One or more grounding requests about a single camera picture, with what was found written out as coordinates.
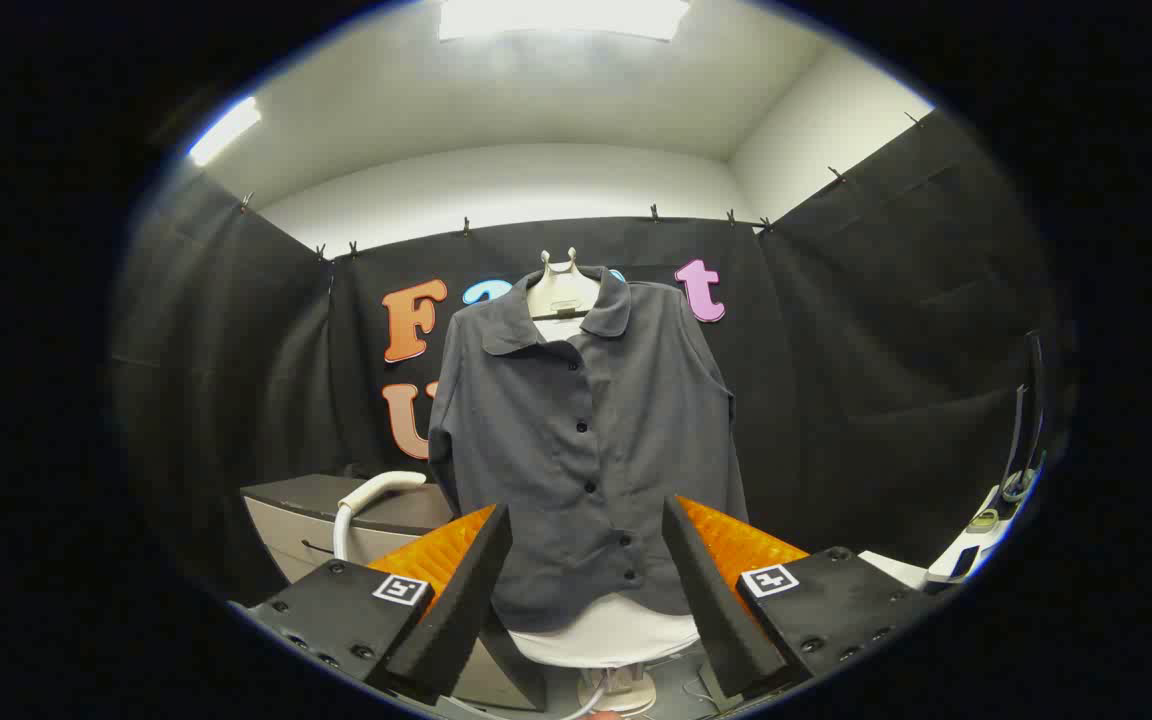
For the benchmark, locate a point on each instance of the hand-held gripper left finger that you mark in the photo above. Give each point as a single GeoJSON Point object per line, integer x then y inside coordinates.
{"type": "Point", "coordinates": [456, 610]}

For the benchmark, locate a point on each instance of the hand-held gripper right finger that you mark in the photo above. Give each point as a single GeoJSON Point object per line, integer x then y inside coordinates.
{"type": "Point", "coordinates": [716, 600]}

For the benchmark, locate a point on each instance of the white garment steamer head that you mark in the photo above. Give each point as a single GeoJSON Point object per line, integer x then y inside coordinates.
{"type": "Point", "coordinates": [376, 487]}

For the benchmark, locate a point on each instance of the grey button-up shirt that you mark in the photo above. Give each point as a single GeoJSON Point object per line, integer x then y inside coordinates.
{"type": "Point", "coordinates": [556, 450]}

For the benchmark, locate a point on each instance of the white mannequin torso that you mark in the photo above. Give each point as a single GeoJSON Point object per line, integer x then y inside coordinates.
{"type": "Point", "coordinates": [616, 635]}

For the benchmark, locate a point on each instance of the white flat board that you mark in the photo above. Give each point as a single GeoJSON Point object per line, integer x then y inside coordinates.
{"type": "Point", "coordinates": [891, 568]}

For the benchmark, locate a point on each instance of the grey drawer cabinet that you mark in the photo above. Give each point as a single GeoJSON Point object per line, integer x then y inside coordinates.
{"type": "Point", "coordinates": [281, 525]}

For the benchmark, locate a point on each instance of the white appliance with green rings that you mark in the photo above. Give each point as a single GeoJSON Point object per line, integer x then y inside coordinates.
{"type": "Point", "coordinates": [961, 555]}

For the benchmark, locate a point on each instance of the black backdrop cloth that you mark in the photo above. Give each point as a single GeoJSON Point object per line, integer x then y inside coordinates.
{"type": "Point", "coordinates": [836, 350]}

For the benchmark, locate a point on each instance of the black stand pole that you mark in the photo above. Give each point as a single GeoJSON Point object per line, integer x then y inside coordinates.
{"type": "Point", "coordinates": [1034, 380]}

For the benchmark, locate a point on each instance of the small ceiling light panel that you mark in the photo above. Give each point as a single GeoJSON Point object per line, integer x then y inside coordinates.
{"type": "Point", "coordinates": [224, 130]}

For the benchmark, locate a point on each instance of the large ceiling light panel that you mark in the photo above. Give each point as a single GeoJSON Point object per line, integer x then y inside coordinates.
{"type": "Point", "coordinates": [561, 18]}

